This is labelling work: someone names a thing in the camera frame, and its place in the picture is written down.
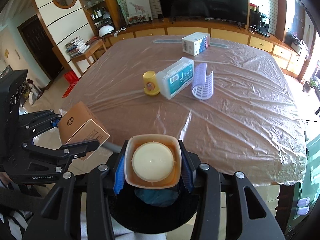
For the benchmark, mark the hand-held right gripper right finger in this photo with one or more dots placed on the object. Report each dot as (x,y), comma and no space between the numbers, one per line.
(186,175)

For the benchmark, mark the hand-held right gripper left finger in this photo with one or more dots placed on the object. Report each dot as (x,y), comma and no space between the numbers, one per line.
(119,175)

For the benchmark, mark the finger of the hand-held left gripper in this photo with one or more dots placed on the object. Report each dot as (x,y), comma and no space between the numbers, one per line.
(82,146)
(53,123)

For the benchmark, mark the brown cardboard box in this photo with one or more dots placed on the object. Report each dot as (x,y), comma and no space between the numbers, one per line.
(77,120)

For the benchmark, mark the beige square plastic cup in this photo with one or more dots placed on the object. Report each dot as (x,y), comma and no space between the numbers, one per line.
(152,161)

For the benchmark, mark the red plastic crate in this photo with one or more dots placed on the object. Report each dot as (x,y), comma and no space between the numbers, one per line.
(71,77)

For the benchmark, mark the dark wooden door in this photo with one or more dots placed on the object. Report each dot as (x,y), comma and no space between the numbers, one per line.
(40,50)

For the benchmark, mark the stack of books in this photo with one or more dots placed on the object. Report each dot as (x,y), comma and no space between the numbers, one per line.
(77,47)

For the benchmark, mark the small wooden side table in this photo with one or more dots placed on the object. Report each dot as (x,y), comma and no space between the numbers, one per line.
(96,45)

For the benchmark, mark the striped clothing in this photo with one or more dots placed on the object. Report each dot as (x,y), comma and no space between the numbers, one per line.
(12,220)

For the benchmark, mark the purple ribbed plastic tray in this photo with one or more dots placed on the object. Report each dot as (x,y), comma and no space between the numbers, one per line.
(201,85)

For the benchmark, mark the yellow plastic cup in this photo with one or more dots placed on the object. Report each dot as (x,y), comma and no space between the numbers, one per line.
(150,83)

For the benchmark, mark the clear box with teal label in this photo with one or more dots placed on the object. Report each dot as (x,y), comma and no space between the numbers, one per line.
(175,78)

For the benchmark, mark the white helmet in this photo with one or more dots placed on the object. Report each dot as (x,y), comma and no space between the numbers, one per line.
(106,31)

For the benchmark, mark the white goggles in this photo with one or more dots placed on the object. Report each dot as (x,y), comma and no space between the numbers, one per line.
(117,33)

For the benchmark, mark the wooden display shelf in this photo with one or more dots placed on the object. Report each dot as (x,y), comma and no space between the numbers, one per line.
(100,12)

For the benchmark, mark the black framed glass tank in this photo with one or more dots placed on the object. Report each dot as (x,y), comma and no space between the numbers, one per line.
(310,180)

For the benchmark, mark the white box with blue print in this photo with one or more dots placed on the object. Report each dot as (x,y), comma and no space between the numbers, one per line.
(193,45)

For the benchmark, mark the floral picture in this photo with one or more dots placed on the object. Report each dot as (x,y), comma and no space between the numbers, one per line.
(137,19)

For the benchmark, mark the white animal picture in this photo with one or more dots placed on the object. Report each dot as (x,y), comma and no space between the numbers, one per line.
(137,7)

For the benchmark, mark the wooden television cabinet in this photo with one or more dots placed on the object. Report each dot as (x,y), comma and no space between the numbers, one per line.
(225,33)

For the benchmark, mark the potted plant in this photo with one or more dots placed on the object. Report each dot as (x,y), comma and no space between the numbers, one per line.
(310,85)

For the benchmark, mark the black coffee machine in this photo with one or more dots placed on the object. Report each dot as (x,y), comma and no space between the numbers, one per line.
(261,22)

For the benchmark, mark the black flat television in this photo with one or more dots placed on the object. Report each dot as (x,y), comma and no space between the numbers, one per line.
(205,0)

